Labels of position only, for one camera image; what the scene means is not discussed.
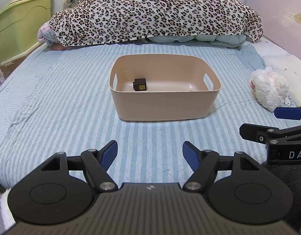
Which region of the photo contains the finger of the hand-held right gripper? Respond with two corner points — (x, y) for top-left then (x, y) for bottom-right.
(273, 106), (301, 123)
(239, 123), (301, 148)

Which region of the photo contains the white fluffy cloth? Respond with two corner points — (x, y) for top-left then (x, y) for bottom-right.
(0, 188), (15, 228)

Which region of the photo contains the pink floral cloth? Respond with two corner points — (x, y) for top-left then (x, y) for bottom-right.
(37, 21), (55, 47)

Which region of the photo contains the pink headboard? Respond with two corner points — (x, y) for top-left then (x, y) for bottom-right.
(246, 0), (301, 68)

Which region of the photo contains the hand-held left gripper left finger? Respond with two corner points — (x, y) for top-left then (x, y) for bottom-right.
(40, 140), (118, 193)

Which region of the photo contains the striped bed sheet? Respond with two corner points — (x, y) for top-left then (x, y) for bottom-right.
(0, 42), (300, 189)

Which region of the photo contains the white plush toy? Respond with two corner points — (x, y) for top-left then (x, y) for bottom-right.
(250, 66), (290, 112)

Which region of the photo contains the black cardboard box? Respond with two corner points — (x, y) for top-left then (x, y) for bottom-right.
(132, 78), (147, 91)

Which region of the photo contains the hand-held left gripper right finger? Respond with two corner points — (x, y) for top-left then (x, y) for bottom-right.
(183, 141), (262, 192)

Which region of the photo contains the green quilted duvet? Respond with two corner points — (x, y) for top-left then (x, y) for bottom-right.
(148, 34), (246, 48)

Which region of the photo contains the beige plastic storage bin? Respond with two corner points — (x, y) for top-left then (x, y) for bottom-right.
(109, 54), (222, 121)

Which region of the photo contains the dark fuzzy cloth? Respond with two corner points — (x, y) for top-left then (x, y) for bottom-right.
(262, 163), (301, 228)

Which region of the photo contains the leopard print blanket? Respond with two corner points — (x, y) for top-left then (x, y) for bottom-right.
(49, 0), (263, 46)

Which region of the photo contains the green cabinet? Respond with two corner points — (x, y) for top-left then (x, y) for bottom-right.
(0, 0), (53, 65)

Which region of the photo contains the white pillow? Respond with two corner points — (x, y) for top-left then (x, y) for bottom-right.
(259, 39), (301, 84)

